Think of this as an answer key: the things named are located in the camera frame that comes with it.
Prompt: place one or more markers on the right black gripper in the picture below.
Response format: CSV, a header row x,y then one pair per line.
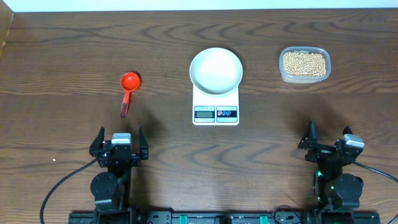
x,y
310,140

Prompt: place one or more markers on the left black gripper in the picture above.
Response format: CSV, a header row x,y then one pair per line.
x,y
135,159

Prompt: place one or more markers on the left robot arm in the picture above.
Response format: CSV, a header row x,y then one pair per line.
x,y
111,188

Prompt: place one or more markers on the clear plastic container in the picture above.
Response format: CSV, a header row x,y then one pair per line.
x,y
296,79

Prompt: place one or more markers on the soybeans in container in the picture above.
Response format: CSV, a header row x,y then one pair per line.
x,y
304,64

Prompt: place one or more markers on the wooden side panel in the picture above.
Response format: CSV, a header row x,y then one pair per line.
x,y
6,19

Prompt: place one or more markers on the white digital kitchen scale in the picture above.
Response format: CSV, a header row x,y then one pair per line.
x,y
215,110

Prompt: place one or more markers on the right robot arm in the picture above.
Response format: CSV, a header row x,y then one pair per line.
x,y
337,193

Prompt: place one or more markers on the red plastic measuring scoop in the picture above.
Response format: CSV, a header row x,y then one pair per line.
x,y
130,82

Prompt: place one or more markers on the cream ceramic bowl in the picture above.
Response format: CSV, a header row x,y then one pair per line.
x,y
216,71

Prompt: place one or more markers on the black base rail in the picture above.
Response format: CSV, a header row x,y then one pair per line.
x,y
165,217

